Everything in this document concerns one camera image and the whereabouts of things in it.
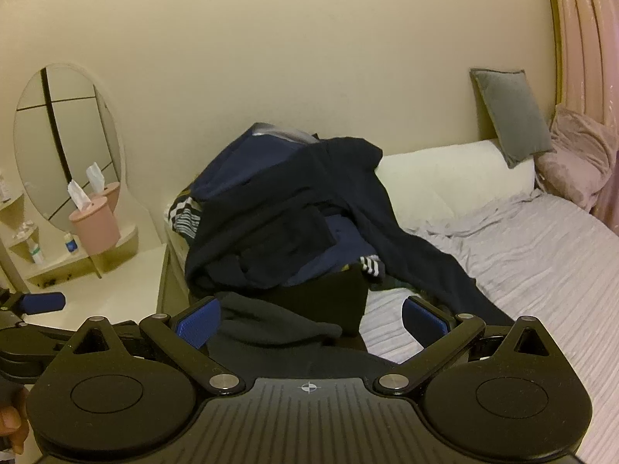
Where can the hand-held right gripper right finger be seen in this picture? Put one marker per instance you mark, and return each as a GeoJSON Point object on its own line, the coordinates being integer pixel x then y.
{"type": "Point", "coordinates": [425, 321]}

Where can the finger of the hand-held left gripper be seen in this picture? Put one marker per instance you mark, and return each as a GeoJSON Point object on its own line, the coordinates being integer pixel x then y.
{"type": "Point", "coordinates": [43, 302]}

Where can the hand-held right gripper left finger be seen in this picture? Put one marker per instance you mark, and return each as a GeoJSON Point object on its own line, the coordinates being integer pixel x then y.
{"type": "Point", "coordinates": [198, 325]}

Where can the dark grey garment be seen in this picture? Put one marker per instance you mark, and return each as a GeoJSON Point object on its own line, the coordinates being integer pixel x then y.
{"type": "Point", "coordinates": [271, 321]}

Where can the pile of dark clothes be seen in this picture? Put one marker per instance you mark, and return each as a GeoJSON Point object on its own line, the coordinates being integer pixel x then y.
{"type": "Point", "coordinates": [300, 193]}

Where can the person's left hand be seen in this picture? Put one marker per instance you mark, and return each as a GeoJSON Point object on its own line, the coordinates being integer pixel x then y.
{"type": "Point", "coordinates": [12, 420]}

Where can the white green bottle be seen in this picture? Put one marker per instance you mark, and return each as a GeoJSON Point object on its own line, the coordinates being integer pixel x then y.
{"type": "Point", "coordinates": [34, 250]}

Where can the small blue white bottle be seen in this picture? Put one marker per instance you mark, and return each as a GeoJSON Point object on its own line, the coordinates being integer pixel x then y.
{"type": "Point", "coordinates": [71, 243]}

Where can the black garment with white stripes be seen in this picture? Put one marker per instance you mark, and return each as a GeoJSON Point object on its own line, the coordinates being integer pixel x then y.
{"type": "Point", "coordinates": [372, 267]}

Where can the white dressing table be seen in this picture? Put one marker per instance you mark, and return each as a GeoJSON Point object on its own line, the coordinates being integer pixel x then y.
{"type": "Point", "coordinates": [121, 290]}

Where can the pink round tissue holder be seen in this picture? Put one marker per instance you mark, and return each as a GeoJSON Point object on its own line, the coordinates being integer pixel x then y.
{"type": "Point", "coordinates": [96, 229]}

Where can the black folded cloth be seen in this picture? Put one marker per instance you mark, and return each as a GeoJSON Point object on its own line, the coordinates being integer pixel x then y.
{"type": "Point", "coordinates": [333, 299]}

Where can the black white striped garment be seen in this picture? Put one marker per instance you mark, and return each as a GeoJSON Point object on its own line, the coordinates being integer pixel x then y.
{"type": "Point", "coordinates": [184, 215]}

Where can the white tissue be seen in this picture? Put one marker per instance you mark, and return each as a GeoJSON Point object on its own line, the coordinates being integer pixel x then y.
{"type": "Point", "coordinates": [77, 193]}

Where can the bed with lilac sheet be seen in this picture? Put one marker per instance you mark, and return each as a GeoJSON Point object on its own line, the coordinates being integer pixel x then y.
{"type": "Point", "coordinates": [532, 275]}

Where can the white bolster pillow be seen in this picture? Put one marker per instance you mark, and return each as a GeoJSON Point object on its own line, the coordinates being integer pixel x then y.
{"type": "Point", "coordinates": [435, 179]}

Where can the oval vanity mirror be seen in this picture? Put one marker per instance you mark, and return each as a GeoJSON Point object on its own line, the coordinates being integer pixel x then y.
{"type": "Point", "coordinates": [67, 145]}

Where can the navy blue garment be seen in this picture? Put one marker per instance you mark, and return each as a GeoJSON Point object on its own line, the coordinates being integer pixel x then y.
{"type": "Point", "coordinates": [232, 164]}

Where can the light grey garment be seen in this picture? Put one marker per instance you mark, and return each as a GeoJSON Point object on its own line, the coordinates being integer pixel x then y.
{"type": "Point", "coordinates": [283, 131]}

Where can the grey pillow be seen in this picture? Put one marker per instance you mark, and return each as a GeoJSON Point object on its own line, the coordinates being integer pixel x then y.
{"type": "Point", "coordinates": [515, 116]}

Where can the pink pillow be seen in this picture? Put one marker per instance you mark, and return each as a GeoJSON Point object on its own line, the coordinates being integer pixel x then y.
{"type": "Point", "coordinates": [578, 154]}

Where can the purple object at corner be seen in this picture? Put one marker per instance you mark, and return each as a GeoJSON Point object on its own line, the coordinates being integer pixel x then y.
{"type": "Point", "coordinates": [587, 34]}

